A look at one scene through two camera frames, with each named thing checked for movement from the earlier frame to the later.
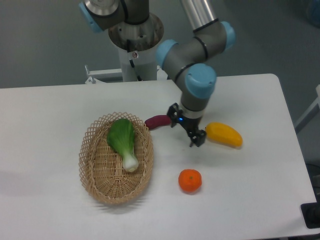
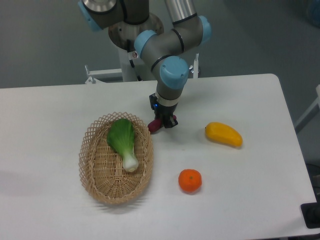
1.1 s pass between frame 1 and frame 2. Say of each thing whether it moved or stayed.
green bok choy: stayed
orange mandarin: stayed
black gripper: moved
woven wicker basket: stayed
